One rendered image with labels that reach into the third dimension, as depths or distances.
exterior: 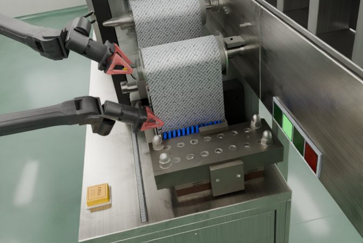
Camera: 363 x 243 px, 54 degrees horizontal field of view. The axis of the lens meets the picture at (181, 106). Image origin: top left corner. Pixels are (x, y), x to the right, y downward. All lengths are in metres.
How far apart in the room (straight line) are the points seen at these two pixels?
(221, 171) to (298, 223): 1.24
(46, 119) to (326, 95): 0.75
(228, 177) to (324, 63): 0.51
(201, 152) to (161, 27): 0.47
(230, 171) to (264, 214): 0.21
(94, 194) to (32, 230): 1.37
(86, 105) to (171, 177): 0.33
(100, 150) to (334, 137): 0.93
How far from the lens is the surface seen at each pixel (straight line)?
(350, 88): 0.66
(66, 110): 1.09
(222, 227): 1.19
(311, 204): 2.35
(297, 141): 0.90
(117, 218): 1.15
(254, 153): 1.09
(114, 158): 1.36
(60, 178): 2.82
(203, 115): 1.20
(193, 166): 1.06
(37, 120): 1.09
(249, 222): 1.21
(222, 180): 1.10
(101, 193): 1.21
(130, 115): 1.13
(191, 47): 1.11
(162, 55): 1.09
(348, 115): 0.69
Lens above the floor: 1.75
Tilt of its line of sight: 33 degrees down
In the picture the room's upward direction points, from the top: 9 degrees counter-clockwise
